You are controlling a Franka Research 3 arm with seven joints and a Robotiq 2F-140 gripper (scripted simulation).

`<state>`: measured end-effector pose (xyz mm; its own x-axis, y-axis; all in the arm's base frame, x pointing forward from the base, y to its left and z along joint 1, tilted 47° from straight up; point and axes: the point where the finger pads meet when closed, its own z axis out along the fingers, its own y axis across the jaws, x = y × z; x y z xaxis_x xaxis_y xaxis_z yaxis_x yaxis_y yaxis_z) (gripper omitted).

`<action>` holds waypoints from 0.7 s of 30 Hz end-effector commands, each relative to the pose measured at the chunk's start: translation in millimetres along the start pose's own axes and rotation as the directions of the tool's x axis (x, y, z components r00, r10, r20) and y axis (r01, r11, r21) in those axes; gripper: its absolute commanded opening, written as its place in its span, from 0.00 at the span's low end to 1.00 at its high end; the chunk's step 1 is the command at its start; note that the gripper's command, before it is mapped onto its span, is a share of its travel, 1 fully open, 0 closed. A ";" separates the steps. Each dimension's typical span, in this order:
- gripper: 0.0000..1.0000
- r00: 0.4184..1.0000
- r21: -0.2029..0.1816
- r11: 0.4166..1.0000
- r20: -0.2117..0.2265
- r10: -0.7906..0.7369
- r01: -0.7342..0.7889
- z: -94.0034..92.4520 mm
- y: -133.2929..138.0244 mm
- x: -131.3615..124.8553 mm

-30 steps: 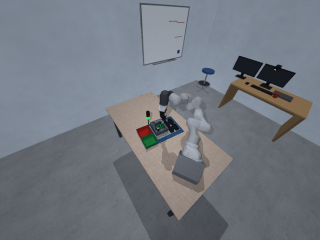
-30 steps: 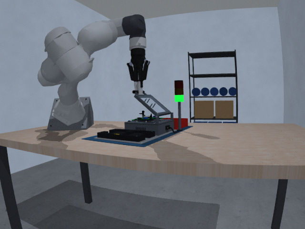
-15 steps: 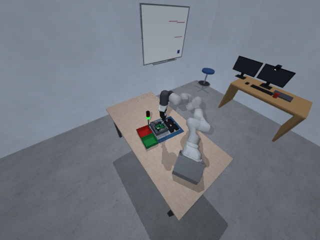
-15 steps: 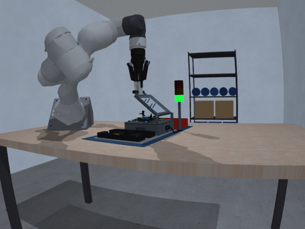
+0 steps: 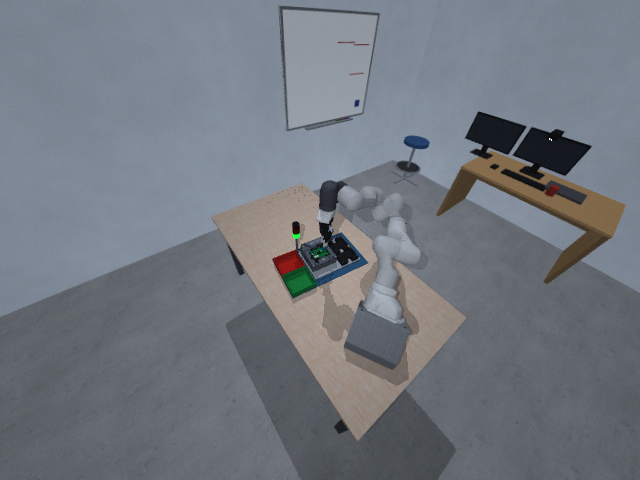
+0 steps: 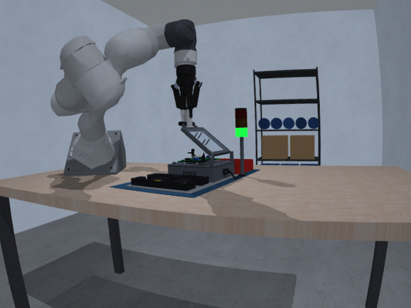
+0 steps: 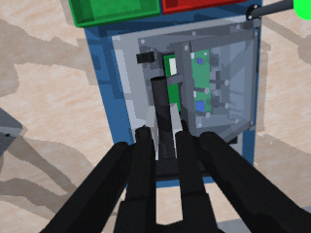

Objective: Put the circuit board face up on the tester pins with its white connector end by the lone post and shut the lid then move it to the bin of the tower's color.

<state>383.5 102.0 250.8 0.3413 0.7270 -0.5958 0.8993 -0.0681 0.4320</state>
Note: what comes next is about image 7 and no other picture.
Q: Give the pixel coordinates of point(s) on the green open bin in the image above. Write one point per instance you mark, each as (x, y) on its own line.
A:
(91, 13)

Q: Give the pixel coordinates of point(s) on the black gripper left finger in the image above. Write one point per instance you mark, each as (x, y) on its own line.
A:
(90, 206)

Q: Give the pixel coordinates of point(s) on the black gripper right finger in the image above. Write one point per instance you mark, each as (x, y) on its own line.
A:
(262, 206)

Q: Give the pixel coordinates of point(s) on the red bin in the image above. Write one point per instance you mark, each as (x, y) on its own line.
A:
(179, 6)

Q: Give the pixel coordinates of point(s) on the green circuit board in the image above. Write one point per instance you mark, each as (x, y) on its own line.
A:
(170, 69)

